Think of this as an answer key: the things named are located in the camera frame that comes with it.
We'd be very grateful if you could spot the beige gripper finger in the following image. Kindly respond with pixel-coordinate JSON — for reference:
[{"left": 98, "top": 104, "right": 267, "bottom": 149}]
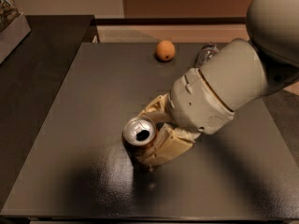
[
  {"left": 136, "top": 123, "right": 201, "bottom": 171},
  {"left": 138, "top": 93, "right": 172, "bottom": 123}
]

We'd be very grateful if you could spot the orange soda can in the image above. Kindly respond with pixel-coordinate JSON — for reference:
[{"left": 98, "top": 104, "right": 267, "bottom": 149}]
[{"left": 122, "top": 117, "right": 157, "bottom": 160}]

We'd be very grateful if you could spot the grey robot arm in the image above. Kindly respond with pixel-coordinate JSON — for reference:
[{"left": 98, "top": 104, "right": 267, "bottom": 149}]
[{"left": 135, "top": 0, "right": 299, "bottom": 168}]

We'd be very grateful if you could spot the clear plastic bottle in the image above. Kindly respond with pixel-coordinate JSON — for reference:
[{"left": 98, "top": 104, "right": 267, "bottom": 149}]
[{"left": 195, "top": 42, "right": 219, "bottom": 67}]

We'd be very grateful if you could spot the orange fruit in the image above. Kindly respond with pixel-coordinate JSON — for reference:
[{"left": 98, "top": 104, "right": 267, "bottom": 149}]
[{"left": 155, "top": 40, "right": 176, "bottom": 62}]

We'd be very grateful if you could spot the black side table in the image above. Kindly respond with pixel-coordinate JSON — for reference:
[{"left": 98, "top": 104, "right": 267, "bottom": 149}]
[{"left": 0, "top": 15, "right": 97, "bottom": 209}]

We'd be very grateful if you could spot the grey box on side table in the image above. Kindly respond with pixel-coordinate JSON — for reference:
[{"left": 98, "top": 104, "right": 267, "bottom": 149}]
[{"left": 0, "top": 0, "right": 31, "bottom": 63}]

